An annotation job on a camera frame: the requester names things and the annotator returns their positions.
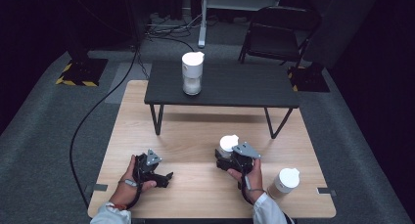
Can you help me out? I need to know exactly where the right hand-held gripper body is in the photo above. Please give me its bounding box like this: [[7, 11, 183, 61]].
[[227, 142, 262, 175]]

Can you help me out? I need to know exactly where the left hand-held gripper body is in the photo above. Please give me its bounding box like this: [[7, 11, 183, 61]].
[[132, 148, 163, 184]]

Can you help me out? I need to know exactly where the white-lidded jar of brown powder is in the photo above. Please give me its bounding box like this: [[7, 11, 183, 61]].
[[216, 134, 240, 160], [266, 167, 300, 201]]

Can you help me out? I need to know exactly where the black shelf with wire legs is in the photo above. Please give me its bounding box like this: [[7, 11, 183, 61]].
[[144, 61, 300, 140]]

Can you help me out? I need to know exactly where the white-lidded jar of white powder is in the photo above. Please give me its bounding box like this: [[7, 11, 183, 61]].
[[181, 51, 206, 97]]

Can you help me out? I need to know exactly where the person's right hand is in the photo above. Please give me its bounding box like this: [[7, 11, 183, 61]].
[[226, 157, 265, 204]]

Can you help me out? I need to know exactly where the person's left hand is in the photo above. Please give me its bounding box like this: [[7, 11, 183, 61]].
[[109, 154, 158, 209]]

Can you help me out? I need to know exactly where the black folding chair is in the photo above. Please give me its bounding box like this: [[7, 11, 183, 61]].
[[237, 5, 323, 68]]

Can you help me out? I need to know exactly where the grey hanging cloth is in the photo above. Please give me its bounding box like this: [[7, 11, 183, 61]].
[[302, 0, 383, 70]]

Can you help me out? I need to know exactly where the right hand-held gripper black cable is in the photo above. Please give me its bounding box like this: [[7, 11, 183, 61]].
[[239, 171, 256, 205]]

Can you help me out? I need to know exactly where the hand-held gripper black cable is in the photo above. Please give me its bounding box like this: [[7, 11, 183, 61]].
[[239, 171, 256, 205], [126, 181, 145, 209]]

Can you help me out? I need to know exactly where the left hand-held gripper black cable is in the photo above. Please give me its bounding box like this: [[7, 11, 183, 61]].
[[126, 181, 145, 209]]

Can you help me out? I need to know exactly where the long black floor cable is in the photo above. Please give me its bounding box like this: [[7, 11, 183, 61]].
[[69, 37, 142, 209]]

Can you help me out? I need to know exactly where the white metal stand frame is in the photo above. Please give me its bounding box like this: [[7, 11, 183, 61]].
[[197, 0, 285, 49]]

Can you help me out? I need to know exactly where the tangle of floor cables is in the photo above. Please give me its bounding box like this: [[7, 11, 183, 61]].
[[144, 11, 204, 40]]

